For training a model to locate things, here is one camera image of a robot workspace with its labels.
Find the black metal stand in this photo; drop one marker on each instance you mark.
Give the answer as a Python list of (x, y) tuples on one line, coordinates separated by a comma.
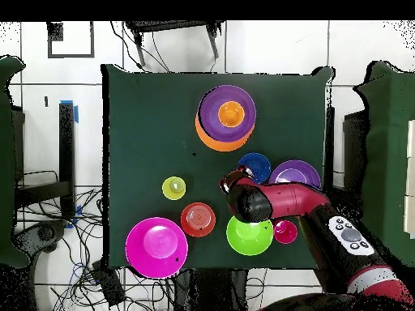
[(168, 25)]

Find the large yellow-orange plastic bowl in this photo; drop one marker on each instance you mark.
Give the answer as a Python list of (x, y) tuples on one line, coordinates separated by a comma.
[(223, 146)]

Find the white boxes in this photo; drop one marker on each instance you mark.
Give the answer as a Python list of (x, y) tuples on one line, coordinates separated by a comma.
[(411, 178)]

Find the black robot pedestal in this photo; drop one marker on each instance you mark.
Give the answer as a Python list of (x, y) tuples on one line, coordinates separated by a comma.
[(210, 291)]

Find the red plastic cup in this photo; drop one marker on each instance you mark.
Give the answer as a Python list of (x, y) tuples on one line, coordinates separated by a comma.
[(285, 231)]

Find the green cloth side table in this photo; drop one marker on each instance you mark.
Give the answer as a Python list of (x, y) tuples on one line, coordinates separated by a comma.
[(385, 162), (6, 162)]

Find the black floor stand base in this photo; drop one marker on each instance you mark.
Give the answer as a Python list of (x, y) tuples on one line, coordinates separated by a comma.
[(45, 233)]

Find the green plastic bowl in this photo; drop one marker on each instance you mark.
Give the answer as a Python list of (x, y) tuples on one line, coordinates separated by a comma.
[(249, 239)]

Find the blue plastic bowl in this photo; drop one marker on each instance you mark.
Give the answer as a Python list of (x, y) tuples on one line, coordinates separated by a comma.
[(257, 165)]

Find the orange plastic cup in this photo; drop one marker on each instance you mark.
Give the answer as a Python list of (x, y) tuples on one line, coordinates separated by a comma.
[(231, 114)]

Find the black table frame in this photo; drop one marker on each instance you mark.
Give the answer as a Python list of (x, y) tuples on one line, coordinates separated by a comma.
[(66, 145), (330, 145)]

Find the black power adapter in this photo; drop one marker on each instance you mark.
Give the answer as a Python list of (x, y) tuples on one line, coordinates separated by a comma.
[(108, 285)]

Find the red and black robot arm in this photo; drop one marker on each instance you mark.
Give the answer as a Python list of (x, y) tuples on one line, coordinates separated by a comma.
[(291, 197)]

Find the purple plastic bowl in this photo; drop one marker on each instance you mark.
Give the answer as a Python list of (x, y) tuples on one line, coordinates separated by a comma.
[(210, 113), (295, 173)]

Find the red-orange plastic bowl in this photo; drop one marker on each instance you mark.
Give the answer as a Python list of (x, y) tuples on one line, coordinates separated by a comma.
[(197, 219)]

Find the yellow plastic cup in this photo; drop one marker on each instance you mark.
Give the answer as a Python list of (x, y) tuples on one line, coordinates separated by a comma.
[(174, 188)]

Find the dark green table cloth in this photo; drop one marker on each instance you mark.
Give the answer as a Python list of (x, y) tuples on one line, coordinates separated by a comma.
[(146, 129)]

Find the large pink plastic bowl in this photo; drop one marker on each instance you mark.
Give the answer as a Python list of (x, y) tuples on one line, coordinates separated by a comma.
[(156, 247)]

